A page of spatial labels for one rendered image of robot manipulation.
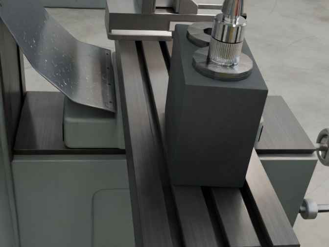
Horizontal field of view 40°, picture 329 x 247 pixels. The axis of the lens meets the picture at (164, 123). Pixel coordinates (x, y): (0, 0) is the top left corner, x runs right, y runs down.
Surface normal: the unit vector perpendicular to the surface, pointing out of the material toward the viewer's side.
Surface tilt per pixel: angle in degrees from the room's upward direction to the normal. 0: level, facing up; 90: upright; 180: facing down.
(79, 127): 90
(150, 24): 90
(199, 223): 0
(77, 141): 90
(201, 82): 0
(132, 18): 90
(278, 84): 0
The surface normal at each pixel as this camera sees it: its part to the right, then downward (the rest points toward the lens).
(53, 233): 0.13, 0.57
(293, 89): 0.10, -0.82
